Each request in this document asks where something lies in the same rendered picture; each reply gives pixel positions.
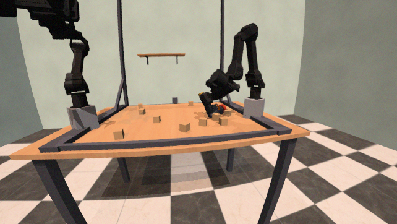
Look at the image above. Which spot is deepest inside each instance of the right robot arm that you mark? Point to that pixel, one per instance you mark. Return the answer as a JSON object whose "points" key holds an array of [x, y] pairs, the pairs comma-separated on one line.
{"points": [[74, 81]]}

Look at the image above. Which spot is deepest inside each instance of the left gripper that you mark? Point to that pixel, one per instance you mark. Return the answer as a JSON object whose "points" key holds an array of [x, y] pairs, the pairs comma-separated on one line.
{"points": [[208, 98]]}

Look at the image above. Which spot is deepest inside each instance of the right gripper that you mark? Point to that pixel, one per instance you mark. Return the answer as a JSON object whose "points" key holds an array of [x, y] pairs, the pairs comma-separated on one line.
{"points": [[47, 12]]}

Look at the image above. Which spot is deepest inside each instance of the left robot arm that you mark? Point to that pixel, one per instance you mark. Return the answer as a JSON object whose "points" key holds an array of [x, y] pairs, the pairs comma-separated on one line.
{"points": [[249, 34]]}

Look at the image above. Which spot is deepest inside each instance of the dark grey hose nozzle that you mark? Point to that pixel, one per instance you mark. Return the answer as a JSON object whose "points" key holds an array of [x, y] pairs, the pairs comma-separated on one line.
{"points": [[211, 109]]}

